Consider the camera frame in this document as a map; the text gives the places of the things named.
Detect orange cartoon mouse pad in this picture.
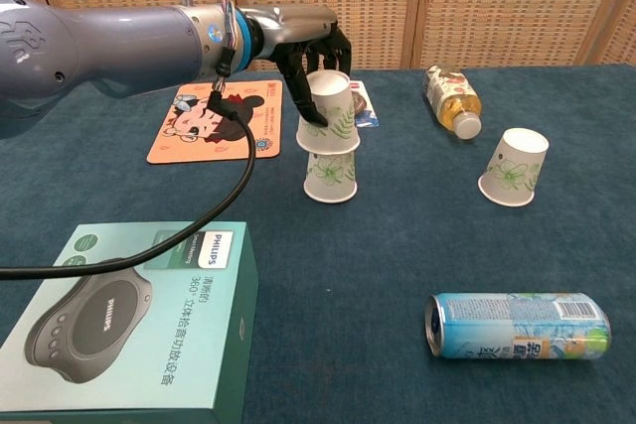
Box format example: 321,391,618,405
145,79,284,166

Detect yellow tea plastic bottle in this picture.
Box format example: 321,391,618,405
422,65,484,141

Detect teal Philips speaker box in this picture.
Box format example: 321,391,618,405
0,220,259,424

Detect woven wooden folding screen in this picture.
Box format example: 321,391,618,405
0,0,636,77

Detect dark teal table cloth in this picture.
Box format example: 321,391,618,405
0,64,636,424

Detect light blue beverage can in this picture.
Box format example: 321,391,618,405
423,292,612,360

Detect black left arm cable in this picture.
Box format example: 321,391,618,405
0,61,258,282

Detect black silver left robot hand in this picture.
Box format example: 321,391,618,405
249,4,355,128

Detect white floral paper cup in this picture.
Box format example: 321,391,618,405
477,127,551,209
295,71,361,155
303,148,359,205

